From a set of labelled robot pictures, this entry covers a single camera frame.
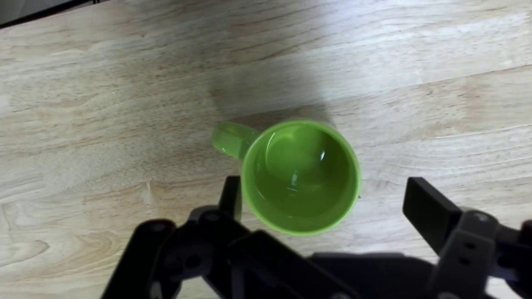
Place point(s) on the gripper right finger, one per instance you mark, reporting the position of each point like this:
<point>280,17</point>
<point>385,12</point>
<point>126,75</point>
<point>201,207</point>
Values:
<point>469,249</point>

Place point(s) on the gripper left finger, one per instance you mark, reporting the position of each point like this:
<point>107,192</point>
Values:
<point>195,257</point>

